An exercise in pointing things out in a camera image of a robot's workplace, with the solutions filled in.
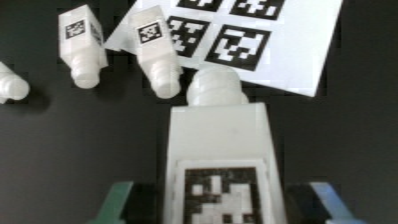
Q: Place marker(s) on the white fiducial marker sheet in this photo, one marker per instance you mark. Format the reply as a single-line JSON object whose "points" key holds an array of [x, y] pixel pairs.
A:
{"points": [[264, 36]]}

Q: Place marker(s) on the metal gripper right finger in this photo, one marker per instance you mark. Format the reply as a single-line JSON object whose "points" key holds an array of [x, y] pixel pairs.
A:
{"points": [[341, 216]]}

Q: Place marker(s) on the white leg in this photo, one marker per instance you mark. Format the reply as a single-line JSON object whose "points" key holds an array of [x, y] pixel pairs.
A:
{"points": [[14, 86], [80, 46], [222, 184], [154, 52]]}

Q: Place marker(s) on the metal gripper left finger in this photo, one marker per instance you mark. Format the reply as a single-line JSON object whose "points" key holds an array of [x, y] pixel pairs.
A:
{"points": [[112, 208]]}

